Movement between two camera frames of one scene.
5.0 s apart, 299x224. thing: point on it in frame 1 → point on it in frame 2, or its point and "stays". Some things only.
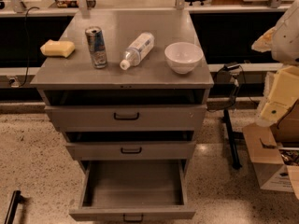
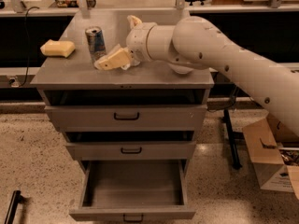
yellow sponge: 53,48 stays
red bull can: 97,47 stays
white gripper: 287,37 → 137,42
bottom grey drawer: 134,191 stays
